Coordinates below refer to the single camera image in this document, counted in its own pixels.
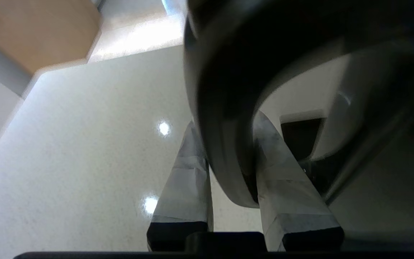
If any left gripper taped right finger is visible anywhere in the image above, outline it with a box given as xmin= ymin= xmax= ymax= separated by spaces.
xmin=252 ymin=110 xmax=345 ymax=251

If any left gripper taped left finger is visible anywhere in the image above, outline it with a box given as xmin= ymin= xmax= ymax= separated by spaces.
xmin=147 ymin=121 xmax=215 ymax=251

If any black electric kettle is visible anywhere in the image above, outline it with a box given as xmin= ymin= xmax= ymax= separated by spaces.
xmin=183 ymin=0 xmax=414 ymax=249

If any light wooden door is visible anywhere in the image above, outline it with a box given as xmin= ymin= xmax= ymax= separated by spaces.
xmin=0 ymin=0 xmax=102 ymax=75

